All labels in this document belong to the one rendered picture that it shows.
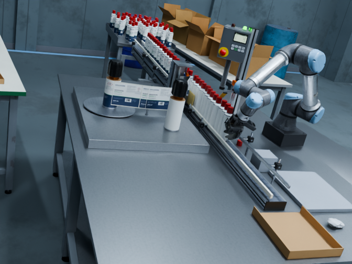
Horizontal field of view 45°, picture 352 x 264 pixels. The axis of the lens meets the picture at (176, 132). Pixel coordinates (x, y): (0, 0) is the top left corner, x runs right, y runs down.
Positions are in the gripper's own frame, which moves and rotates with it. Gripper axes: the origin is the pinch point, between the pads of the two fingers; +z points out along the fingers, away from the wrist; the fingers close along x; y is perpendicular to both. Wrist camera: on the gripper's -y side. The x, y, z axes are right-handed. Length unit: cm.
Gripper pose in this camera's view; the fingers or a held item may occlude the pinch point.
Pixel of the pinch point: (230, 138)
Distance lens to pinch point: 240.1
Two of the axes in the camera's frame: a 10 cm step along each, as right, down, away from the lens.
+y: -9.3, -0.6, -3.5
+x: 1.6, 8.2, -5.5
